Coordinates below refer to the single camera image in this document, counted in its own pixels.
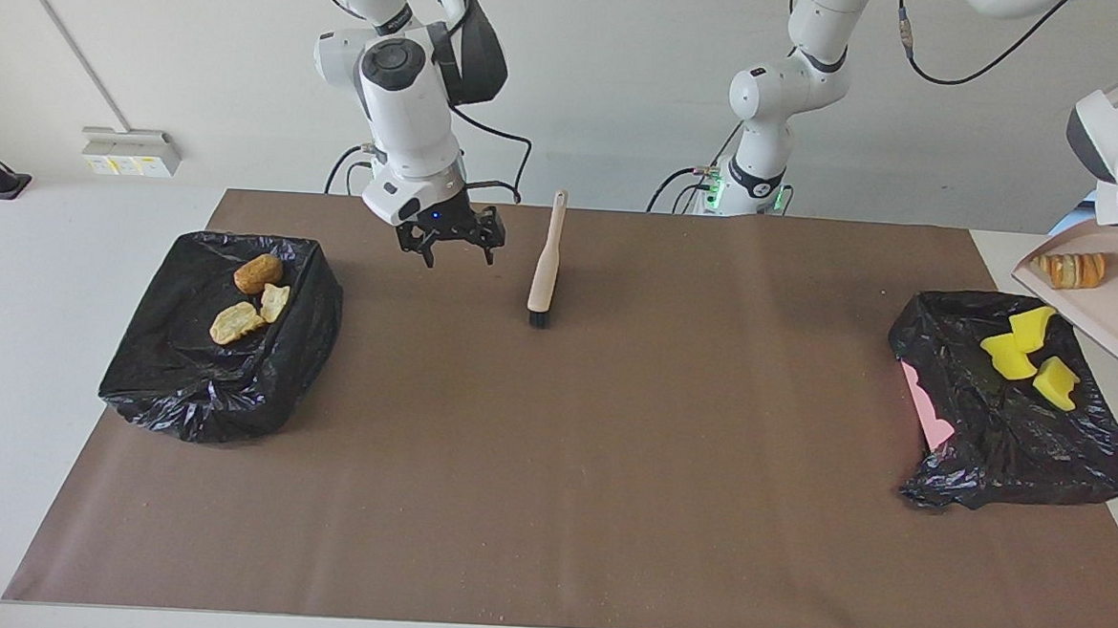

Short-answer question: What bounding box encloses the beige handled black bristle brush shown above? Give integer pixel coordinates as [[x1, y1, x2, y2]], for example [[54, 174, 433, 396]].
[[526, 188, 570, 331]]

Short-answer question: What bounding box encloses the brown peanut shaped trash lump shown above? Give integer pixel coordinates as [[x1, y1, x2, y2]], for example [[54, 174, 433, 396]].
[[233, 251, 286, 297]]

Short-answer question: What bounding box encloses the notched yellow sponge piece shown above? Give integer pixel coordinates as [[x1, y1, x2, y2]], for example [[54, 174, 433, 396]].
[[978, 332, 1043, 382]]

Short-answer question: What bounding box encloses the orange striped trash lump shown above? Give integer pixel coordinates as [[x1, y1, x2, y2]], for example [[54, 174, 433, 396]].
[[1039, 249, 1108, 292]]

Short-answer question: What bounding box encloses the black bag lined bin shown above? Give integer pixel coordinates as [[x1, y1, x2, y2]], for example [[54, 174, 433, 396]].
[[97, 226, 348, 451]]

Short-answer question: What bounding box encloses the pink plastic bin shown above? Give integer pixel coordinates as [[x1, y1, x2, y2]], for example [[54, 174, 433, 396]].
[[896, 360, 959, 455]]

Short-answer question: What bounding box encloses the black bag over pink bin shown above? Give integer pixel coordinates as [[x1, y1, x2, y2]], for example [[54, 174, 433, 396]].
[[879, 287, 1118, 520]]

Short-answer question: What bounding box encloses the brown paper table mat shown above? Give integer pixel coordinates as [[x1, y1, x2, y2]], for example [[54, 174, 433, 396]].
[[3, 178, 1118, 628]]

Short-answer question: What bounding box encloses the black right base cable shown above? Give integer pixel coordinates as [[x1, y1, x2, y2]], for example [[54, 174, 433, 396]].
[[324, 142, 377, 197]]

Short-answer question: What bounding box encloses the black base cable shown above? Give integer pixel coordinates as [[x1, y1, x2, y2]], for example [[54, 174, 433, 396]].
[[324, 142, 377, 197], [646, 118, 733, 217]]

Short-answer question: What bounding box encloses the black left base cable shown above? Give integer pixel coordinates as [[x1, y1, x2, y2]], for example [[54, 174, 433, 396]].
[[646, 118, 733, 217]]

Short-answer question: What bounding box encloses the white wall socket box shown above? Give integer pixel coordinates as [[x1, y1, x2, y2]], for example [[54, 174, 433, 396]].
[[80, 126, 183, 179]]

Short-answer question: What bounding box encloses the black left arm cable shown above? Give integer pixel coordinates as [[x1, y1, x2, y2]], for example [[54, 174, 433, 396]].
[[892, 0, 1074, 93]]

